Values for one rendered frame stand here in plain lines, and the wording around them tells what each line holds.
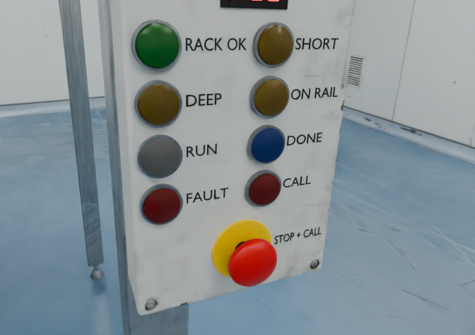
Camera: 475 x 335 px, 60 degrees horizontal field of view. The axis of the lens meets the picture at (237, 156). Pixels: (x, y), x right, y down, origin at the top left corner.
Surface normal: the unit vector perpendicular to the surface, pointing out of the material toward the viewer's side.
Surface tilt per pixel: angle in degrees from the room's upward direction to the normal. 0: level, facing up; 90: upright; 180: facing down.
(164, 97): 87
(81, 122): 90
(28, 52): 90
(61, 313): 0
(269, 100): 90
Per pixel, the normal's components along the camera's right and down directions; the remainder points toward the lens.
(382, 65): -0.85, 0.16
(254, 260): 0.37, 0.29
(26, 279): 0.04, -0.93
